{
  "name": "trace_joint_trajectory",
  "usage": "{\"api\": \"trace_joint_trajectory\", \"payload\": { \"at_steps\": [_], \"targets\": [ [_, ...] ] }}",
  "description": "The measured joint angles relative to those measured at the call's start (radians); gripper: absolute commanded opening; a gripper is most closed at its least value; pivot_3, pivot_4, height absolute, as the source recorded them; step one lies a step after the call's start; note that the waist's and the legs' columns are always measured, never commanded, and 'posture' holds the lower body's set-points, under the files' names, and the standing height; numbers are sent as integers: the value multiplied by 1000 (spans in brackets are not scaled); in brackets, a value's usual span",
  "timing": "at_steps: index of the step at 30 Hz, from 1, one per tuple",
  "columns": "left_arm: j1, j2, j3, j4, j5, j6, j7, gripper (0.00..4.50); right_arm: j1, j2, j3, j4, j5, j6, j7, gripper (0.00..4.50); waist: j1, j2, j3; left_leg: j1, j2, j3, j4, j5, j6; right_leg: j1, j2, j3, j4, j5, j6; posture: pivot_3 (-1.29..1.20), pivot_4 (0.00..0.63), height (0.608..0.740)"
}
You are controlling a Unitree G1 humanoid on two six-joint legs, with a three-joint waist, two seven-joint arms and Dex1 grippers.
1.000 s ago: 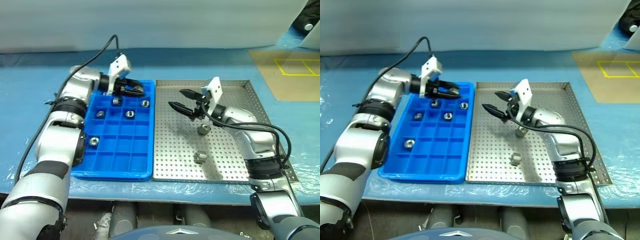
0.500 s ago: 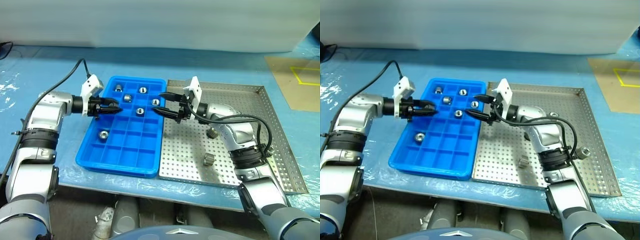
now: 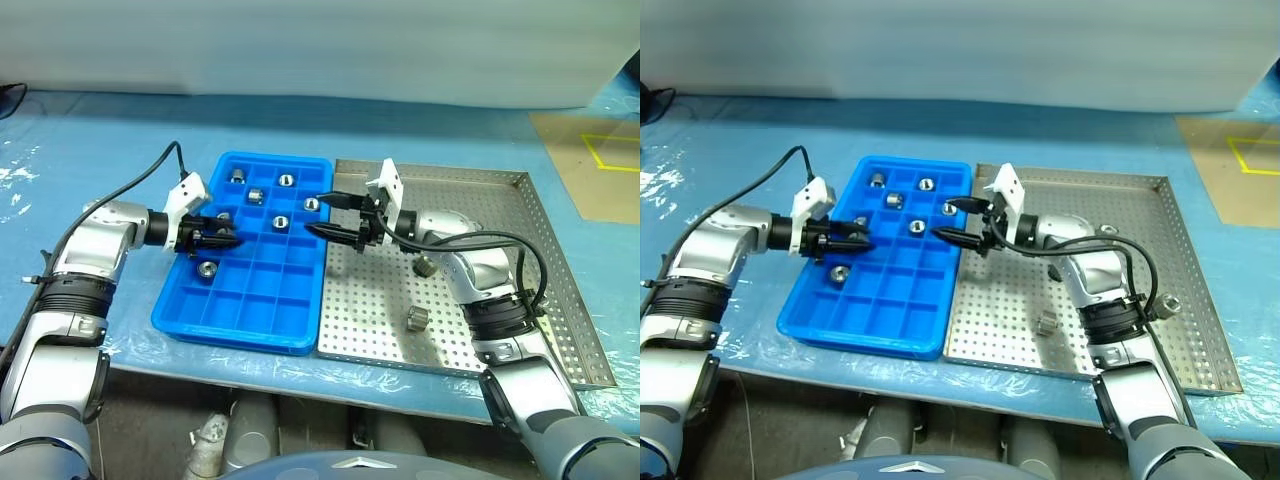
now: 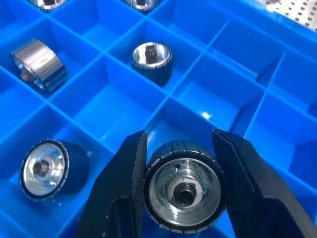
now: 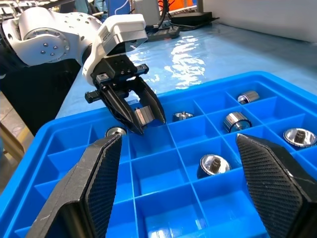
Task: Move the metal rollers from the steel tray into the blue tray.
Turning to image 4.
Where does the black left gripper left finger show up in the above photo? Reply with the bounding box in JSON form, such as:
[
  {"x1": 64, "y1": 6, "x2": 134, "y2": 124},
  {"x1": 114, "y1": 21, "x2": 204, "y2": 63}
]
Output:
[{"x1": 78, "y1": 130, "x2": 148, "y2": 238}]

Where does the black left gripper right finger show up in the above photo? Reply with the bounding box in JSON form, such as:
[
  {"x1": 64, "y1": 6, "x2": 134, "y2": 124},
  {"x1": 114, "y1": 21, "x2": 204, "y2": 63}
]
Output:
[{"x1": 212, "y1": 129, "x2": 317, "y2": 238}]

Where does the metal roller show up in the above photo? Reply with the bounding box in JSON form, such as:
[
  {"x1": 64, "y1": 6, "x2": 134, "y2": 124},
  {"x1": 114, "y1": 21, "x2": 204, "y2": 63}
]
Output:
[
  {"x1": 123, "y1": 0, "x2": 159, "y2": 11},
  {"x1": 10, "y1": 38, "x2": 68, "y2": 94},
  {"x1": 27, "y1": 0, "x2": 68, "y2": 12},
  {"x1": 19, "y1": 139, "x2": 90, "y2": 202},
  {"x1": 130, "y1": 42, "x2": 173, "y2": 87},
  {"x1": 143, "y1": 140, "x2": 227, "y2": 235}
]

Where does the blue compartment tray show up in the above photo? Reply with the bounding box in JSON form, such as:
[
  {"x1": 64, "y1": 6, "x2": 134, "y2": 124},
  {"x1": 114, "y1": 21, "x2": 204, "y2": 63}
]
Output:
[{"x1": 0, "y1": 0, "x2": 317, "y2": 238}]

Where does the perforated steel tray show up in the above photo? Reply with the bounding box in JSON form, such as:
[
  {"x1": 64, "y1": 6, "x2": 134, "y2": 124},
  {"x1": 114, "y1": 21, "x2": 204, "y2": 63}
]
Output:
[{"x1": 255, "y1": 0, "x2": 317, "y2": 30}]

